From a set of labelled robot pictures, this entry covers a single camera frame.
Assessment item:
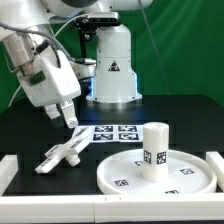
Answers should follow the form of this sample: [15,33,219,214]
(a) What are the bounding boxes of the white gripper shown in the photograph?
[17,47,81,129]

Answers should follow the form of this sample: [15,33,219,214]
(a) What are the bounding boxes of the white cross table base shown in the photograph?
[35,126,92,174]

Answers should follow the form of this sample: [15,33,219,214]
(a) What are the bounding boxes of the white round table top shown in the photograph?
[97,149,217,195]

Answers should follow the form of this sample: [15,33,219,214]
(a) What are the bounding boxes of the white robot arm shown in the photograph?
[0,0,153,129]

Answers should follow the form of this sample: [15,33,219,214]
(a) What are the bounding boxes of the marker tag sheet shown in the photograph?
[73,124,145,143]

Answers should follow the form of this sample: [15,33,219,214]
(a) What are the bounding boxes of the white left fence bar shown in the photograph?
[0,155,18,197]

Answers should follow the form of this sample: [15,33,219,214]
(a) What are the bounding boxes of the white fence bar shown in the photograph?
[0,155,18,197]
[206,151,224,193]
[0,193,224,224]

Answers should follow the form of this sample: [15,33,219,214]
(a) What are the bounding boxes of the white front fence bar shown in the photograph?
[0,193,224,224]

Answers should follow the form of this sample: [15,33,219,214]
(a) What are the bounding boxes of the green backdrop curtain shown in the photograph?
[0,0,224,113]

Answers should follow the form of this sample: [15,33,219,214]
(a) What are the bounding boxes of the white right fence bar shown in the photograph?
[206,151,224,193]

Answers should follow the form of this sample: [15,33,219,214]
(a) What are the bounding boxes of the black cable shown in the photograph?
[78,77,93,88]

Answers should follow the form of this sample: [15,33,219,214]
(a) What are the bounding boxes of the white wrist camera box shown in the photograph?
[71,58,96,80]

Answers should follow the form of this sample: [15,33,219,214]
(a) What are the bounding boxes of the white camera cable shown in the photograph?
[8,13,88,107]

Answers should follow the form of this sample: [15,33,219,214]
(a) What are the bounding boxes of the black camera on stand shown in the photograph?
[72,12,120,64]

